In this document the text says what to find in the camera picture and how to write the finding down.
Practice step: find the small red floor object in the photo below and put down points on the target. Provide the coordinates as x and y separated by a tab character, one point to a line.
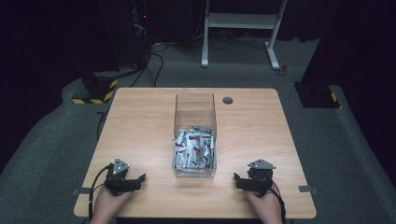
282	70

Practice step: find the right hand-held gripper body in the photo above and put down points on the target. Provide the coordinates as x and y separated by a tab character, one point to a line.
260	180

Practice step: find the clear plastic box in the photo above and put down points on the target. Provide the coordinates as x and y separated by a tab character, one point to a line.
194	118

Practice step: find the black yellow striped stand base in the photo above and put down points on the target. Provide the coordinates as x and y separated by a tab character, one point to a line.
96	90

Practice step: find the pile of white packets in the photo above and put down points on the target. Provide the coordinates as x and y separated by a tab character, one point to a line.
194	149

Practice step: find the white metal stand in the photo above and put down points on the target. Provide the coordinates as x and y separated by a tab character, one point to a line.
239	21

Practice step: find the grey tape strip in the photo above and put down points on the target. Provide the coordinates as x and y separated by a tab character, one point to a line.
308	188
81	191

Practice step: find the dark equipment rack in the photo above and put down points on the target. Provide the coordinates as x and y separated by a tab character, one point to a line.
141	28

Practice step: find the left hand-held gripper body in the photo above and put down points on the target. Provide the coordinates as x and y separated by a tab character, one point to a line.
118	183

